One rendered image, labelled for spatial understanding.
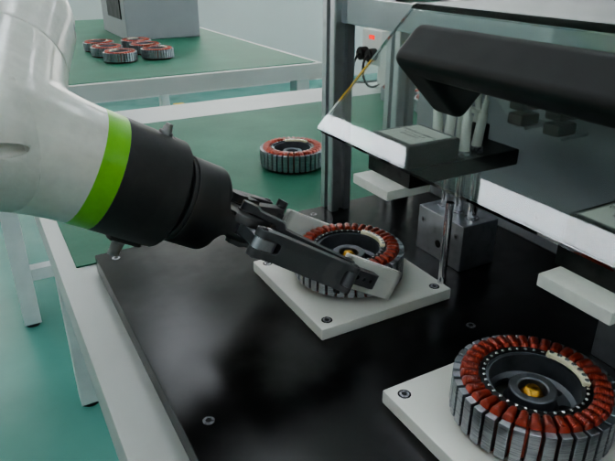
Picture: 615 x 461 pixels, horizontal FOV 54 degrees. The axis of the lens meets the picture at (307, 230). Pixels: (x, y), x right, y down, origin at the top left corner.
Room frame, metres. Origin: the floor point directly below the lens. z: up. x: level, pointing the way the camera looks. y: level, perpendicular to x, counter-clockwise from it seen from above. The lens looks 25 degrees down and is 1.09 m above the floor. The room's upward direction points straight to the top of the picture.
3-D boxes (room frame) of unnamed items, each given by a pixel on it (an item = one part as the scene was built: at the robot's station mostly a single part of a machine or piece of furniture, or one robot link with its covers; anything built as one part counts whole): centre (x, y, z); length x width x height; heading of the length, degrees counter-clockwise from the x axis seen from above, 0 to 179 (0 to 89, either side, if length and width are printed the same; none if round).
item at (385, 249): (0.55, -0.04, 0.80); 0.11 x 0.11 x 0.04
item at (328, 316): (0.55, -0.04, 0.78); 0.15 x 0.15 x 0.01; 29
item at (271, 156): (1.00, 0.03, 0.77); 0.11 x 0.11 x 0.04
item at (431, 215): (0.62, -0.17, 0.80); 0.08 x 0.05 x 0.06; 29
